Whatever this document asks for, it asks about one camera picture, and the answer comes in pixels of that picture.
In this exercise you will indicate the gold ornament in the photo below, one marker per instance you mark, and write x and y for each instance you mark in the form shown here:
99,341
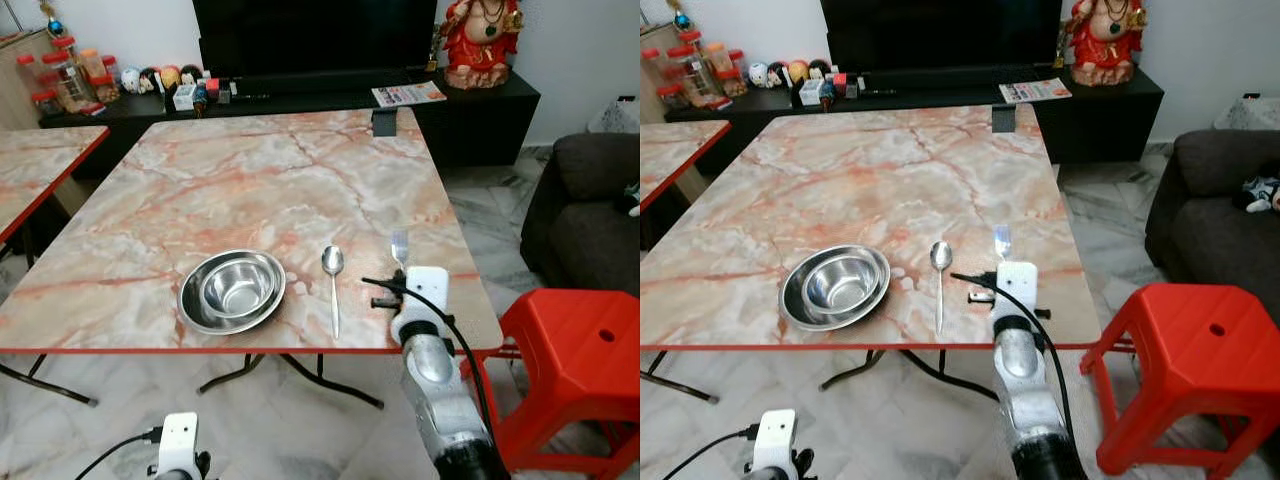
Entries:
436,50
1059,45

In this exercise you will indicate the yellow round figurine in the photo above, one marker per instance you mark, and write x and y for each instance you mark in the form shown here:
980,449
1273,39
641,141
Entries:
798,70
170,76

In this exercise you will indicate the small clear jar red lid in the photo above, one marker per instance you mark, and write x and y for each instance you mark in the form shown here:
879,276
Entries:
45,102
672,97
26,70
653,65

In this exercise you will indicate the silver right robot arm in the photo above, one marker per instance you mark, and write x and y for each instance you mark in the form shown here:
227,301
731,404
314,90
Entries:
1025,390
440,390

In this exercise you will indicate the clear jar orange snacks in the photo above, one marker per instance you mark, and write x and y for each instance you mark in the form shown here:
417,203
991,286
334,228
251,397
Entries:
718,58
92,63

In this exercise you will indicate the black table clamp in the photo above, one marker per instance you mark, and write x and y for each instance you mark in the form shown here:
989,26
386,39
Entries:
1004,120
385,123

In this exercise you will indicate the large clear jar red lid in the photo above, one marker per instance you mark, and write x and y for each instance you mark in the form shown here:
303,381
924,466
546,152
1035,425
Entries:
692,75
68,80

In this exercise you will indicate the grey patterned cushion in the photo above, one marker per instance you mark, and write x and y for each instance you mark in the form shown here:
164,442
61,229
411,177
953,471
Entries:
615,115
1250,113

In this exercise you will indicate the red laughing Buddha statue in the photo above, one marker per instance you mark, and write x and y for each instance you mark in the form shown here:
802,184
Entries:
478,45
1103,45

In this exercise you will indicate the small steel bowl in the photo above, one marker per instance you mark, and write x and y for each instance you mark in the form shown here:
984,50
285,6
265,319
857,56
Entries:
238,290
842,285

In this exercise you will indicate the black metal table legs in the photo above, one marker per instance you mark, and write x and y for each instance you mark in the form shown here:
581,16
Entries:
950,374
330,379

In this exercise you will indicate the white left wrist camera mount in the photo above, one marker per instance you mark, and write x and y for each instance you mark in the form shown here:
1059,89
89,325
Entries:
178,440
775,440

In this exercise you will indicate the blue ball ornament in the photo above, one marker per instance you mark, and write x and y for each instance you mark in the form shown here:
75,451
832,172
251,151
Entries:
682,21
55,27

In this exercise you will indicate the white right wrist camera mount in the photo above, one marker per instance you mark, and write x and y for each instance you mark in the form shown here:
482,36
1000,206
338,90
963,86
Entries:
1018,288
428,290

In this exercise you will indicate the black television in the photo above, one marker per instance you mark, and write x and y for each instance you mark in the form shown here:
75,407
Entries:
940,30
310,35

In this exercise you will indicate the flat red packet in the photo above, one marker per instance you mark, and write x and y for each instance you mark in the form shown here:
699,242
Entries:
93,106
717,101

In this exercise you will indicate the steel spoon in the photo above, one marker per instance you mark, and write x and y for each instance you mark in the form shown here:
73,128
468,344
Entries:
332,260
940,256

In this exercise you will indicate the red plastic stool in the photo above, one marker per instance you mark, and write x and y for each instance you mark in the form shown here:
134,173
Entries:
570,350
1190,350

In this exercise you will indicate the small white box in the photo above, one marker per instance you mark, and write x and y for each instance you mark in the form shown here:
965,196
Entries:
184,98
809,93

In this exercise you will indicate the dark brown round figurine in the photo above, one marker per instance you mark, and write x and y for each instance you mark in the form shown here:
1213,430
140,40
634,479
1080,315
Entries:
192,73
821,68

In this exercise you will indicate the orange white flyer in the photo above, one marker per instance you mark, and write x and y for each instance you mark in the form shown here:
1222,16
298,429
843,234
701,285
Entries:
408,95
1035,90

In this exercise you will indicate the black TV console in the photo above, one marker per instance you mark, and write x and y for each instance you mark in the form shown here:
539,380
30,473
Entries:
480,120
1110,115

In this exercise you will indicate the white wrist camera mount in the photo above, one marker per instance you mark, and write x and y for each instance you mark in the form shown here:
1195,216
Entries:
428,290
178,440
1018,288
775,440

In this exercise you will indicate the large shallow steel bowl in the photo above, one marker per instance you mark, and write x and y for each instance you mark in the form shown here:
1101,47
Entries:
793,300
192,305

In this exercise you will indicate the black white stuffed toy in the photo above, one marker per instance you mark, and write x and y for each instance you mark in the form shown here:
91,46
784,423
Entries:
1262,195
633,205

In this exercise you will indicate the beige wooden cabinet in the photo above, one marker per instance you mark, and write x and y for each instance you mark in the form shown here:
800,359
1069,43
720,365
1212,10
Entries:
12,90
655,30

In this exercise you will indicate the black white round figurine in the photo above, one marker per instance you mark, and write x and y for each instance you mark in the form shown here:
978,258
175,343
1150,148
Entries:
150,80
777,75

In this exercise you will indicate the steel fork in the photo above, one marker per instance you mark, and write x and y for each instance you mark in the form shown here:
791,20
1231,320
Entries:
1002,240
399,245

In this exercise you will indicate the dark grey sofa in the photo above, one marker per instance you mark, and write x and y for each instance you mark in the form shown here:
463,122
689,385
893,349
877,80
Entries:
1200,230
590,230

